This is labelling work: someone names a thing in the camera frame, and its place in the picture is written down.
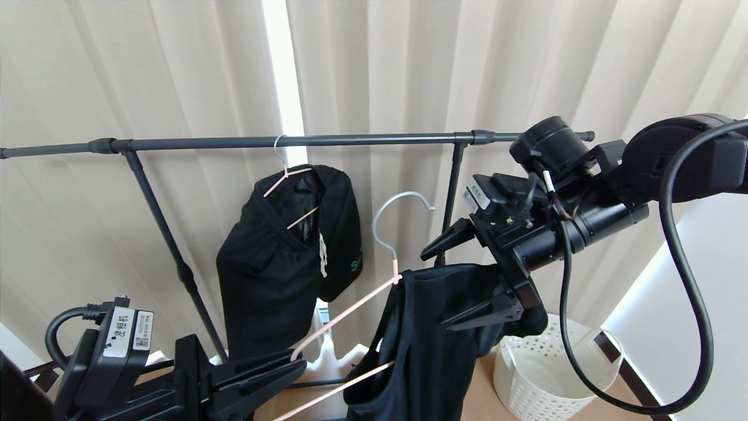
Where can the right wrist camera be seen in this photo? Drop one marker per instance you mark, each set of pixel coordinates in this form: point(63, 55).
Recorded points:
point(497, 196)

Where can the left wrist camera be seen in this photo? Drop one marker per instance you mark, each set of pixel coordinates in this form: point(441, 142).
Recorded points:
point(99, 362)

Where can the white laundry basket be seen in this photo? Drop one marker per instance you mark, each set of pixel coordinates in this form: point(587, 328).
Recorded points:
point(526, 386)

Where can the black tank top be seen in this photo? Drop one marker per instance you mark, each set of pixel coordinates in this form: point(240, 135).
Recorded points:
point(426, 351)

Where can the black clothes rack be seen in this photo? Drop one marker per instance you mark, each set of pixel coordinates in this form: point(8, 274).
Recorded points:
point(204, 142)

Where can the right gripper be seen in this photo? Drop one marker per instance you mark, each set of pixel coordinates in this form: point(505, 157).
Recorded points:
point(543, 245)

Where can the pink clothes hanger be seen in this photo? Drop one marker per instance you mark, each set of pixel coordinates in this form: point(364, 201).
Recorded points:
point(274, 185)
point(395, 272)

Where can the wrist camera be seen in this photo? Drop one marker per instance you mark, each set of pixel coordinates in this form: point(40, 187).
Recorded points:
point(497, 196)
point(99, 362)

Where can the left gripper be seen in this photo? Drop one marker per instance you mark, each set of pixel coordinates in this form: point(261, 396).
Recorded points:
point(187, 392)

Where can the black shorts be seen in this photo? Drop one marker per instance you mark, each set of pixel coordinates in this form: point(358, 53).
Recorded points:
point(263, 275)

